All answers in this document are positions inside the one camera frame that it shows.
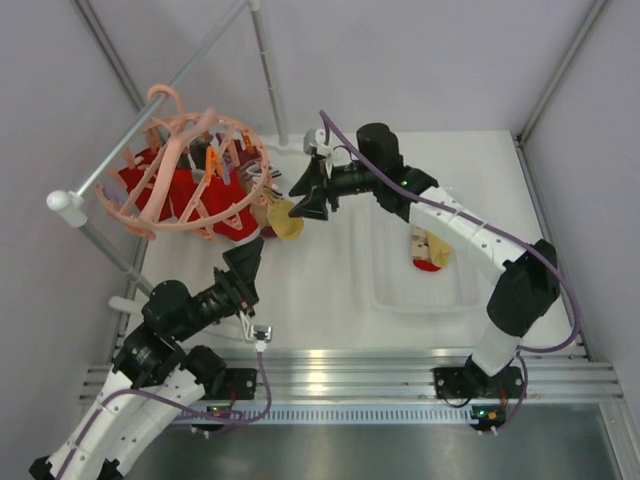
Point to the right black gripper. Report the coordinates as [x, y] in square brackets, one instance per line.
[317, 188]

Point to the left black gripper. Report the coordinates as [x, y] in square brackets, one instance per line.
[239, 280]

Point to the yellow sock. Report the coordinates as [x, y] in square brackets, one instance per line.
[286, 228]
[439, 251]

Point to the pink round clip hanger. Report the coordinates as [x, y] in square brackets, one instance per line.
[179, 140]

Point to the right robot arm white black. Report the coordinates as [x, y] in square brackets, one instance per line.
[524, 285]

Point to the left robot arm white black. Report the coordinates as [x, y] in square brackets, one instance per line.
[153, 379]

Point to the red sock white cuff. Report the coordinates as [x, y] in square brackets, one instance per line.
[220, 208]

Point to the orange clothes peg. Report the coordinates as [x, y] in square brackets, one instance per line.
[213, 164]

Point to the red white patterned sock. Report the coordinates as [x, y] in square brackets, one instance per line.
[419, 251]

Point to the white perforated plastic basket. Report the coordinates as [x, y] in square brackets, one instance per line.
[402, 282]

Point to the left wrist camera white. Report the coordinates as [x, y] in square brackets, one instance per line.
[259, 335]

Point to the aluminium mounting rail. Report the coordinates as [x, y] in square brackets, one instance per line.
[317, 388]

